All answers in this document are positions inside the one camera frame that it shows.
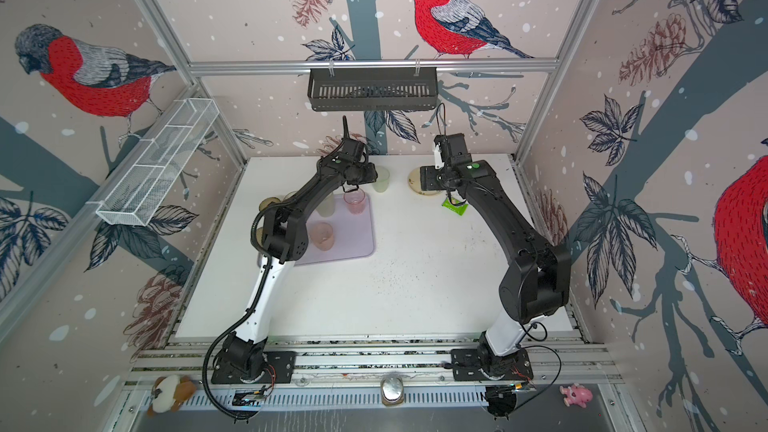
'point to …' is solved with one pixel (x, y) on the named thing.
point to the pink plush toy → (576, 394)
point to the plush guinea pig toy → (169, 393)
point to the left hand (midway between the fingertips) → (373, 173)
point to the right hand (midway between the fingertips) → (430, 178)
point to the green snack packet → (459, 207)
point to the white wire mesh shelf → (135, 198)
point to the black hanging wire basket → (379, 88)
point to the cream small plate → (414, 182)
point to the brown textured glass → (267, 201)
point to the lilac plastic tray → (353, 233)
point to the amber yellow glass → (290, 195)
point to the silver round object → (392, 389)
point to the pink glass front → (354, 200)
